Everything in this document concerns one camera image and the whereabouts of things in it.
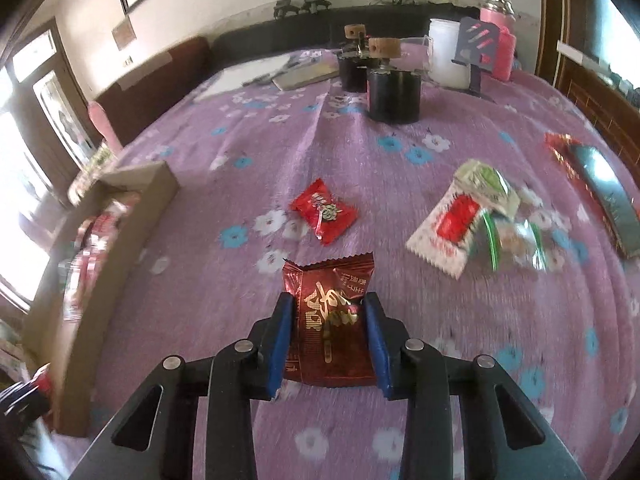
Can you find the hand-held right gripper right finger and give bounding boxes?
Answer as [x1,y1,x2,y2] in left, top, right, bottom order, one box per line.
[362,292,588,480]

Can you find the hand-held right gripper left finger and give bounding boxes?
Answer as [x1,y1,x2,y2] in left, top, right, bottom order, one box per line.
[67,292,296,480]

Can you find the dark red gold-print snack packet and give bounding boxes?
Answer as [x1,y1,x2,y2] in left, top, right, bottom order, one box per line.
[281,251,378,388]

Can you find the cardboard box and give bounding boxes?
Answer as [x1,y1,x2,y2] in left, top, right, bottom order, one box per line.
[20,161,180,437]

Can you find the long white red snack packet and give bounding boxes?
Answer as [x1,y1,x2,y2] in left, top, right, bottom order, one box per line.
[65,200,138,321]

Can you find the white red-label snack packet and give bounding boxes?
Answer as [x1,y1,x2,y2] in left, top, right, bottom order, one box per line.
[405,180,493,281]

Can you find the small red candy packet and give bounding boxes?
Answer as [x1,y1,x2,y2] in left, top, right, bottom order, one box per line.
[290,179,360,247]

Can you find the clear green-edged candy packet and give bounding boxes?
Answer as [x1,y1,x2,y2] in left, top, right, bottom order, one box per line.
[477,197,556,276]

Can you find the purple floral cloth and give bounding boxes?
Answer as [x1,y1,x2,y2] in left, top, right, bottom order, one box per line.
[50,42,640,480]

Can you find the green white snack packet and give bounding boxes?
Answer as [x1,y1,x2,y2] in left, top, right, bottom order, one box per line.
[453,159,522,218]

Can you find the black jar with wooden lid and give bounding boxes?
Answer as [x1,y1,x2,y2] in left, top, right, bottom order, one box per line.
[337,24,373,93]
[366,37,422,125]

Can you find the glass door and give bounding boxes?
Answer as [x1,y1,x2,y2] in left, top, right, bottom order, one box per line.
[0,17,101,311]

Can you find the brown notebook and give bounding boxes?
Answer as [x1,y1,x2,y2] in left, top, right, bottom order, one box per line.
[272,62,341,92]

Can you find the white paper sheets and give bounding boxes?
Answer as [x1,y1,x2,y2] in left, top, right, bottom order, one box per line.
[192,52,301,103]

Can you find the flat red packet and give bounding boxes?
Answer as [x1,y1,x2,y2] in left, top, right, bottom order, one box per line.
[544,132,583,167]

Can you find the black smartphone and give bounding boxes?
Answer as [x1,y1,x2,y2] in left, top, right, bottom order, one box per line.
[570,144,640,256]

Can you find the pink cushion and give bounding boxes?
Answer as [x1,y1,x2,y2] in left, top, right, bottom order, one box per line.
[87,101,123,153]

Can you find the clear plastic container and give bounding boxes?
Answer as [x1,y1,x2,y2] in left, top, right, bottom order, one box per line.
[400,35,433,81]

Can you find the white plastic container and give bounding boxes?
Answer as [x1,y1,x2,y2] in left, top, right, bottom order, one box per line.
[427,18,473,88]

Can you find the black sofa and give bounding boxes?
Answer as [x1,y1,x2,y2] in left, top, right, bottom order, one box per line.
[210,2,481,68]

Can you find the pink thermos bottle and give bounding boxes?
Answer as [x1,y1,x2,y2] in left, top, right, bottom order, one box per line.
[480,0,517,82]

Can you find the wooden cabinet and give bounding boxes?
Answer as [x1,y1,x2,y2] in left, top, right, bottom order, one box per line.
[535,0,640,161]

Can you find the wall notice card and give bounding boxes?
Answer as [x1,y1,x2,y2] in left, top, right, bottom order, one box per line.
[111,17,137,51]

